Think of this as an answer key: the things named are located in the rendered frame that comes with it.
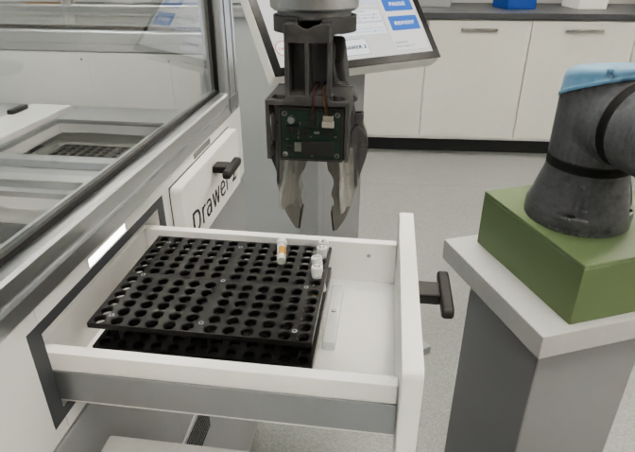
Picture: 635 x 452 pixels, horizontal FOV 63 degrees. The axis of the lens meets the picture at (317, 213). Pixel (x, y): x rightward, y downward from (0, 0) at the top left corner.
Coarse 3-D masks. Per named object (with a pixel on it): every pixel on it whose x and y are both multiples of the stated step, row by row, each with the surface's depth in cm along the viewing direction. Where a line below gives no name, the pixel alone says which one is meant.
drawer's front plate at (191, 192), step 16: (224, 144) 91; (208, 160) 83; (224, 160) 91; (192, 176) 77; (208, 176) 83; (176, 192) 73; (192, 192) 77; (208, 192) 84; (176, 208) 74; (192, 208) 77; (176, 224) 75; (192, 224) 77; (208, 224) 85
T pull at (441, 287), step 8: (440, 272) 56; (440, 280) 55; (448, 280) 55; (424, 288) 54; (432, 288) 54; (440, 288) 54; (448, 288) 54; (424, 296) 53; (432, 296) 53; (440, 296) 53; (448, 296) 53; (440, 304) 52; (448, 304) 51; (440, 312) 52; (448, 312) 51
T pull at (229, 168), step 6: (216, 162) 87; (222, 162) 86; (228, 162) 86; (234, 162) 86; (240, 162) 88; (216, 168) 85; (222, 168) 85; (228, 168) 84; (234, 168) 85; (222, 174) 83; (228, 174) 82
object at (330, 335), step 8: (336, 288) 65; (336, 296) 63; (336, 304) 62; (328, 312) 61; (336, 312) 60; (328, 320) 59; (336, 320) 59; (328, 328) 58; (336, 328) 58; (328, 336) 57; (336, 336) 58; (328, 344) 56
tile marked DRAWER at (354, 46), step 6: (348, 42) 134; (354, 42) 135; (360, 42) 136; (366, 42) 136; (348, 48) 133; (354, 48) 134; (360, 48) 135; (366, 48) 136; (348, 54) 133; (354, 54) 134; (360, 54) 135; (366, 54) 135
